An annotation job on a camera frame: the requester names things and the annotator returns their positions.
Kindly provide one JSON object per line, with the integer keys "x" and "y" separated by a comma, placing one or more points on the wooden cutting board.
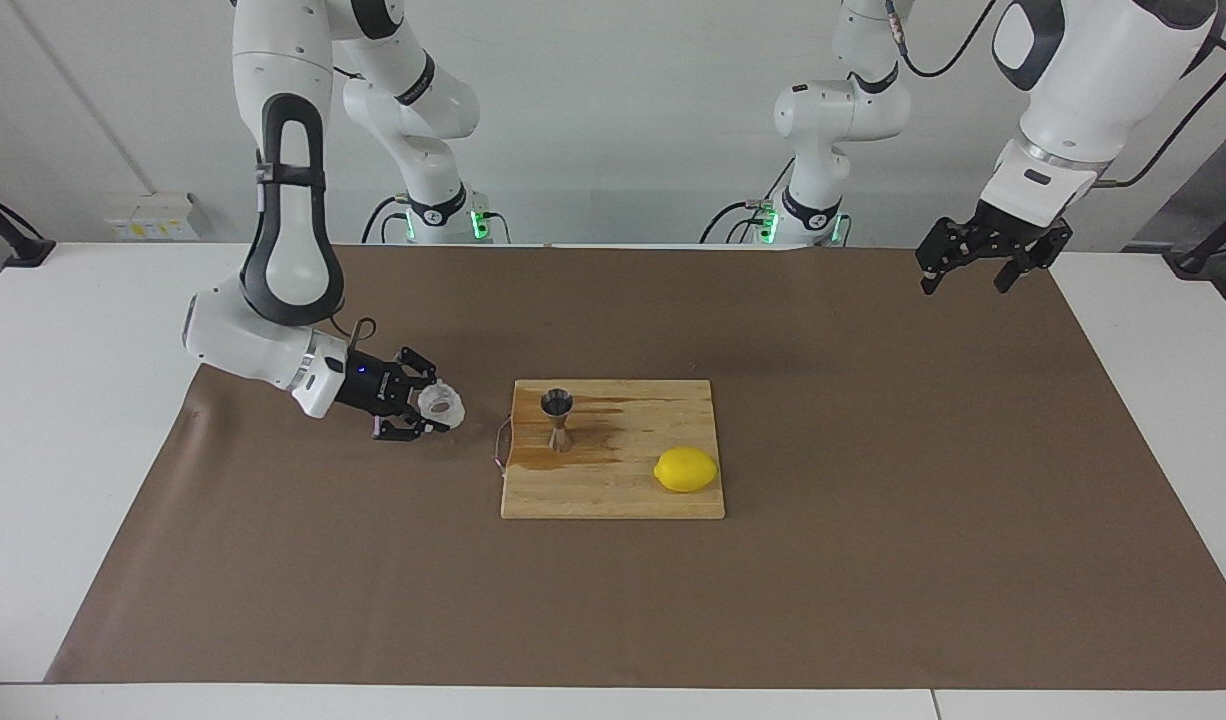
{"x": 613, "y": 490}

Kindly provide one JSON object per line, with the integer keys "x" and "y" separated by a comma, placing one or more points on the steel double jigger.
{"x": 560, "y": 435}

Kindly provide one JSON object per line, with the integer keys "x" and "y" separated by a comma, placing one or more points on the black camera stand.
{"x": 28, "y": 250}
{"x": 1198, "y": 262}

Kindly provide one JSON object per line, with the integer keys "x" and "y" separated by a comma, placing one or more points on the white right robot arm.
{"x": 283, "y": 60}

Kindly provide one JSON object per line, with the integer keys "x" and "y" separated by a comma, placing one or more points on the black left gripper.
{"x": 1013, "y": 230}

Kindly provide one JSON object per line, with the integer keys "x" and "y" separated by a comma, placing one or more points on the small clear plastic cup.
{"x": 443, "y": 405}

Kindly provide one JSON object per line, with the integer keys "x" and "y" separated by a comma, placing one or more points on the white yellow socket box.
{"x": 153, "y": 218}

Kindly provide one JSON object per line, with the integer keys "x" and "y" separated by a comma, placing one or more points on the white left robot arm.
{"x": 1103, "y": 70}

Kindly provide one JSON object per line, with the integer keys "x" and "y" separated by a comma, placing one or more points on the brown paper table mat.
{"x": 273, "y": 550}

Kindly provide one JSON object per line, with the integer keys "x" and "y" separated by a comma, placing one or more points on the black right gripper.
{"x": 373, "y": 385}

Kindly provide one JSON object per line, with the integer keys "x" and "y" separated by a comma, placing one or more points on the yellow lemon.
{"x": 686, "y": 470}

